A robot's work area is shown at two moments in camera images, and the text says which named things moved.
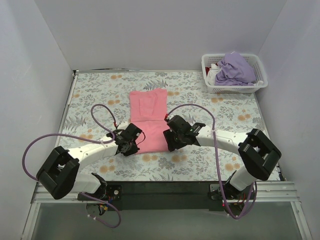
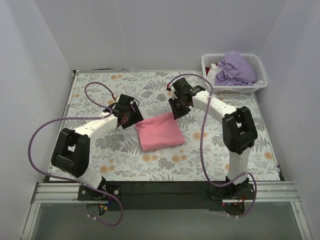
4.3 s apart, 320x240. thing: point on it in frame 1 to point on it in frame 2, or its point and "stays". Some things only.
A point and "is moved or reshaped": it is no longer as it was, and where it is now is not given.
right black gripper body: (170, 141) to (179, 108)
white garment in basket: (212, 73) stays
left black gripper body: (130, 149) to (132, 119)
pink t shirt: (149, 109) is moved or reshaped
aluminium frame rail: (276, 192) stays
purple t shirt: (235, 71) stays
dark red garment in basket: (207, 69) stays
